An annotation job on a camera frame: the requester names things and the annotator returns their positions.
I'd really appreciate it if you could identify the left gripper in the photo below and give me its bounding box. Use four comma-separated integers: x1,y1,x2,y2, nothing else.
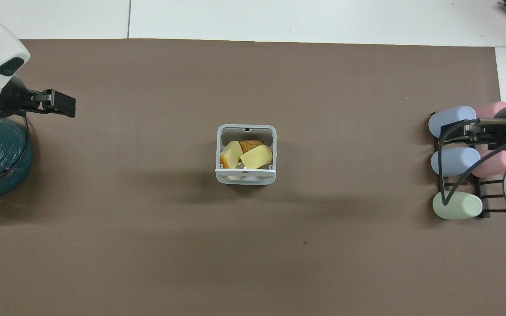
0,75,43,119

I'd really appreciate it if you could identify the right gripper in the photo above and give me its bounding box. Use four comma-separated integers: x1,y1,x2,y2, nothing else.
484,104,506,142

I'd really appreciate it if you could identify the small white trash can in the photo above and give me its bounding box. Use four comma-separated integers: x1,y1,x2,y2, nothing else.
215,125,278,186

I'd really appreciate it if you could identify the pink cup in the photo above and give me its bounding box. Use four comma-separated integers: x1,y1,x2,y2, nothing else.
472,148,506,179
473,101,506,120

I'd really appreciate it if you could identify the light blue cup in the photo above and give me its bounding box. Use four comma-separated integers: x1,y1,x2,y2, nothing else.
428,106,477,138
430,146,481,177

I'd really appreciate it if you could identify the dark cup rack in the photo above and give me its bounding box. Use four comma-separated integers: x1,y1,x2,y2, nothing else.
429,112,506,219

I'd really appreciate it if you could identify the light green cup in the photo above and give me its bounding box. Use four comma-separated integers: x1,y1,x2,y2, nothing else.
432,192,484,220

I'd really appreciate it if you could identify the yellow cheese wedge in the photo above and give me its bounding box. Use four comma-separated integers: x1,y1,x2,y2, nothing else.
220,140,244,170
240,144,274,170

